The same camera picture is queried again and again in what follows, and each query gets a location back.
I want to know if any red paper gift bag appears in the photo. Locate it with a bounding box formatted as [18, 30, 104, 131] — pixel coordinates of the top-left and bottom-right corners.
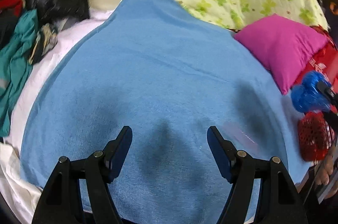
[293, 26, 337, 92]

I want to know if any pale pink bed sheet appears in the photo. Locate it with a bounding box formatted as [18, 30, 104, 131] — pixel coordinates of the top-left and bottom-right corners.
[5, 8, 113, 154]

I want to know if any clear plastic wrapper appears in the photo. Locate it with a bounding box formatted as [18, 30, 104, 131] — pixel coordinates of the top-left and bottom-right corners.
[222, 122, 258, 154]

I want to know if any red mesh trash basket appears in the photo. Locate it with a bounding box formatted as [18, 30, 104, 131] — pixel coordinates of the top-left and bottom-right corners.
[297, 112, 336, 162]

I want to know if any blue fleece blanket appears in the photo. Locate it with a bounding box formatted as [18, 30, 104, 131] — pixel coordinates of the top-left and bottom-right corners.
[20, 0, 309, 223]

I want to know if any blue plastic bag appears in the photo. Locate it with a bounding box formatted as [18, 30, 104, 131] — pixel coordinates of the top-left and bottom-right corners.
[291, 71, 337, 113]

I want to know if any magenta pillow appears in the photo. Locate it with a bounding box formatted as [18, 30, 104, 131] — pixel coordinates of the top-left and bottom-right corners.
[234, 14, 328, 95]

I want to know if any right hand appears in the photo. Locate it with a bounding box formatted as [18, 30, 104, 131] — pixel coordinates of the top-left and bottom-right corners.
[314, 144, 338, 200]

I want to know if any teal garment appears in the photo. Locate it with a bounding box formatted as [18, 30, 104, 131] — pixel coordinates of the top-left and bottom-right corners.
[1, 10, 38, 137]

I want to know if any white cloth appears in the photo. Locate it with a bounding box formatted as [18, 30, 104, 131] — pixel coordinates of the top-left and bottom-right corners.
[1, 143, 42, 223]

